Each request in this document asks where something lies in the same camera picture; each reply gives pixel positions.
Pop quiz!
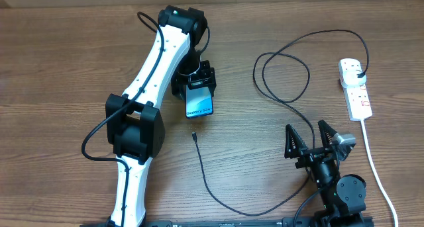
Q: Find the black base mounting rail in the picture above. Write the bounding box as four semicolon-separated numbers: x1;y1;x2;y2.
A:
80;217;374;227

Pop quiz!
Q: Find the white power strip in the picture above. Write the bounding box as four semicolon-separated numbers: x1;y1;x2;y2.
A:
338;58;372;121

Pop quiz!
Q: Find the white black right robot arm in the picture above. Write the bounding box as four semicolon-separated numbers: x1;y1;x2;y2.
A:
284;120;374;226

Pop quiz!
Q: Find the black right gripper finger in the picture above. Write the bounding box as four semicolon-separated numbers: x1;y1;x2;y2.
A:
284;124;308;159
318;120;337;151

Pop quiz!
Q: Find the white power strip cord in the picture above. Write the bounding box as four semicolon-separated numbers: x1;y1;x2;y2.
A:
360;119;399;227

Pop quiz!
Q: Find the white charger plug adapter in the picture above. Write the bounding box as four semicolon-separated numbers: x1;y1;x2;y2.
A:
341;70;366;89

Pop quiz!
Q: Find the blue Galaxy smartphone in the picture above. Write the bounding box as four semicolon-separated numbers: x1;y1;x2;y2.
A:
185;86;213;118

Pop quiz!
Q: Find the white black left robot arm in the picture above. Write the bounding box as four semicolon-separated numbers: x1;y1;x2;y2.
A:
105;5;217;226

